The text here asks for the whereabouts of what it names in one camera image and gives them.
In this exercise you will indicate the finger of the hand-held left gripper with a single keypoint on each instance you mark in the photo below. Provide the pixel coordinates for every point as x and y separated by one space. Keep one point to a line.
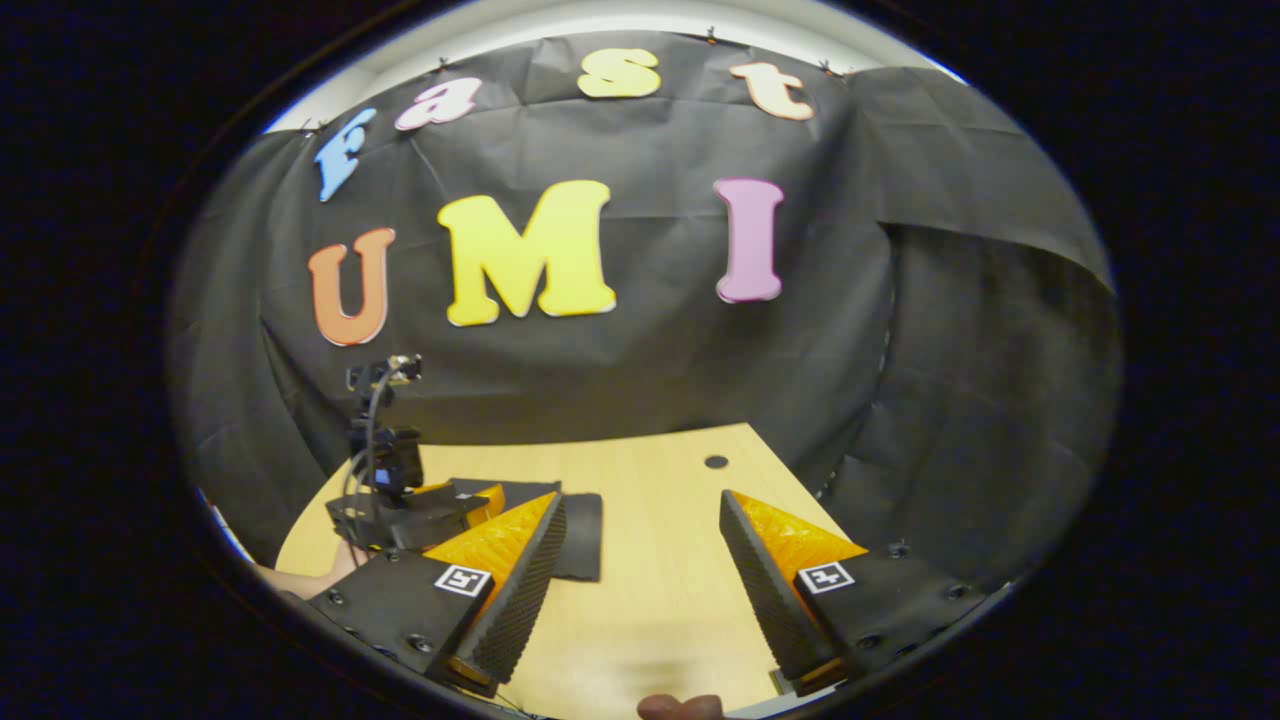
445 515

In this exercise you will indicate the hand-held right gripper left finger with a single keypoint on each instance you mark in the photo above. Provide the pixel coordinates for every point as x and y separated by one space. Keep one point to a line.
515 600

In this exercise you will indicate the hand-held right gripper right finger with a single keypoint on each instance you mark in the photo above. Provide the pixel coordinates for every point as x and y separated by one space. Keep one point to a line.
770 600

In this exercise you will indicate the black jeans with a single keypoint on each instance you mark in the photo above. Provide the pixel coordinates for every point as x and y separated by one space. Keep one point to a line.
580 540

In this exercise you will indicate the black backdrop cloth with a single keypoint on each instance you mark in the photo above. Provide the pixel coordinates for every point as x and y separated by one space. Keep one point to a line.
650 370

